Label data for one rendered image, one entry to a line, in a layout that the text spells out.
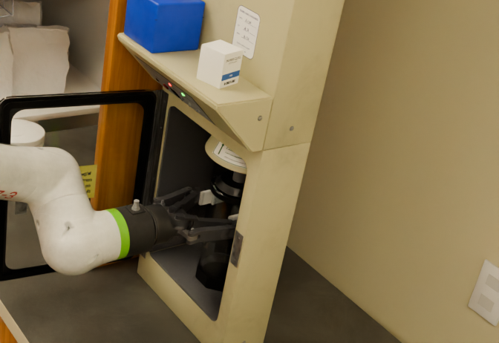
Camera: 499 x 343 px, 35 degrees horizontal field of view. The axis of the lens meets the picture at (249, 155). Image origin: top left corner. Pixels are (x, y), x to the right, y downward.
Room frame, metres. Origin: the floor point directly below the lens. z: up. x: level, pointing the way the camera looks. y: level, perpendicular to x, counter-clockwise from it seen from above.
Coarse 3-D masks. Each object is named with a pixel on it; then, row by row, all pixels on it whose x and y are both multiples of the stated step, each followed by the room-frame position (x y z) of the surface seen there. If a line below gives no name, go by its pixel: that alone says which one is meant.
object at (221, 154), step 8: (208, 144) 1.34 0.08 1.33; (216, 144) 1.32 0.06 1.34; (208, 152) 1.32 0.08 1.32; (216, 152) 1.31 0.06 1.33; (224, 152) 1.30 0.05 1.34; (232, 152) 1.29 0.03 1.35; (216, 160) 1.30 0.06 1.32; (224, 160) 1.29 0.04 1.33; (232, 160) 1.29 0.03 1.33; (240, 160) 1.28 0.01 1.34; (232, 168) 1.28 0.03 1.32; (240, 168) 1.28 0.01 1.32
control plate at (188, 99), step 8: (136, 56) 1.34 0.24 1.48; (144, 64) 1.33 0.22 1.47; (152, 72) 1.33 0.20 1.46; (160, 80) 1.33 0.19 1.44; (168, 80) 1.26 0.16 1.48; (176, 88) 1.26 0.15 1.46; (176, 96) 1.33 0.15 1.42; (184, 96) 1.25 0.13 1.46; (192, 104) 1.25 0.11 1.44; (200, 112) 1.25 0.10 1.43
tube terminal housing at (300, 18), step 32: (224, 0) 1.32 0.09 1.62; (256, 0) 1.26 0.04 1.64; (288, 0) 1.20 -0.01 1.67; (320, 0) 1.23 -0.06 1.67; (224, 32) 1.31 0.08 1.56; (288, 32) 1.19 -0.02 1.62; (320, 32) 1.24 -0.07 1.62; (256, 64) 1.24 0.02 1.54; (288, 64) 1.20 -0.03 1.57; (320, 64) 1.25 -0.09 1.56; (288, 96) 1.21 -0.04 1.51; (320, 96) 1.26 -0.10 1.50; (288, 128) 1.23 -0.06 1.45; (160, 160) 1.41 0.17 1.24; (256, 160) 1.20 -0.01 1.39; (288, 160) 1.24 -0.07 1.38; (256, 192) 1.20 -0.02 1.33; (288, 192) 1.25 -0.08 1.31; (256, 224) 1.21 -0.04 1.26; (288, 224) 1.26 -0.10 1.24; (256, 256) 1.22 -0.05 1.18; (160, 288) 1.36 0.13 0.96; (224, 288) 1.21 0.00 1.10; (256, 288) 1.23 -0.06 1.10; (192, 320) 1.27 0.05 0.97; (224, 320) 1.20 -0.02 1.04; (256, 320) 1.24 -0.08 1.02
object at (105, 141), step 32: (32, 96) 1.27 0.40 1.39; (32, 128) 1.27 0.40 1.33; (64, 128) 1.30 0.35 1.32; (96, 128) 1.34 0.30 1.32; (128, 128) 1.38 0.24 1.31; (96, 160) 1.34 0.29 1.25; (128, 160) 1.38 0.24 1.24; (96, 192) 1.35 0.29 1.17; (128, 192) 1.39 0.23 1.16; (32, 224) 1.28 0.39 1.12; (32, 256) 1.28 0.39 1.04
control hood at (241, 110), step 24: (144, 48) 1.30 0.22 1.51; (168, 72) 1.22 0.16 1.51; (192, 72) 1.23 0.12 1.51; (192, 96) 1.19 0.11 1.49; (216, 96) 1.15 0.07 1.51; (240, 96) 1.17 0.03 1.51; (264, 96) 1.19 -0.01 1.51; (216, 120) 1.19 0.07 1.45; (240, 120) 1.15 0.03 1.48; (264, 120) 1.19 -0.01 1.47; (240, 144) 1.20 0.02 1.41
